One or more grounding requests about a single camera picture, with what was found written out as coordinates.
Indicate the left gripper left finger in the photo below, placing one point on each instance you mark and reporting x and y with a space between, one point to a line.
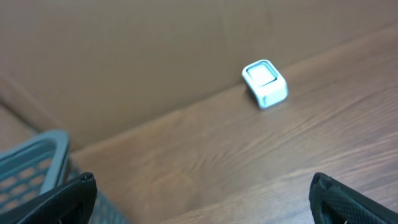
72 202

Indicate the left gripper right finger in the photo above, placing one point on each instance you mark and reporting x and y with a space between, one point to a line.
332 202

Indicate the grey plastic mesh basket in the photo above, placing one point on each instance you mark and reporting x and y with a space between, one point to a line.
42 164

